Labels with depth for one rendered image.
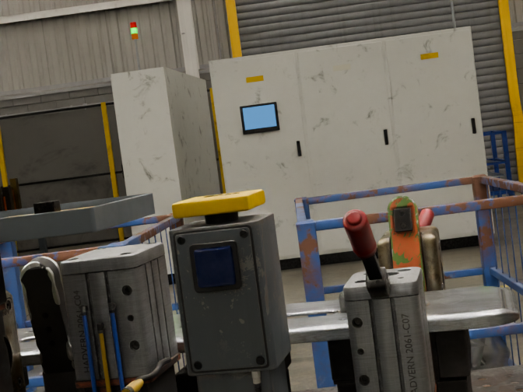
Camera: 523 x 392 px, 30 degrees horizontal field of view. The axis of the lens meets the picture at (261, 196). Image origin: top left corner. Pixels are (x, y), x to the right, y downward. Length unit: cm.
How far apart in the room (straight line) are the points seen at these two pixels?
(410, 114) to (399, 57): 53
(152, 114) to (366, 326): 821
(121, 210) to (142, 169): 830
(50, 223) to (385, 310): 31
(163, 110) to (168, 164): 50
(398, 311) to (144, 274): 24
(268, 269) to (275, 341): 5
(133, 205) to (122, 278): 14
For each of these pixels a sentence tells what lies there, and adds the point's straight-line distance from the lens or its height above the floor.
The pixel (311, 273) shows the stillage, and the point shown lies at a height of 79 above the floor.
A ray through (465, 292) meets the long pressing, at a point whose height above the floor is 100.
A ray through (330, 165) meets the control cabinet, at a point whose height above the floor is 91.
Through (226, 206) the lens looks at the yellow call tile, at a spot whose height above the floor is 115.
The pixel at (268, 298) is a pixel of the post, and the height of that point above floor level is 108.
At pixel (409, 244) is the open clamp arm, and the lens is 120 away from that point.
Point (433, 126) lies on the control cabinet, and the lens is 905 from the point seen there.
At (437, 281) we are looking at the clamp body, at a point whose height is 100.
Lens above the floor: 120
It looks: 3 degrees down
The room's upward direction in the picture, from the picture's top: 7 degrees counter-clockwise
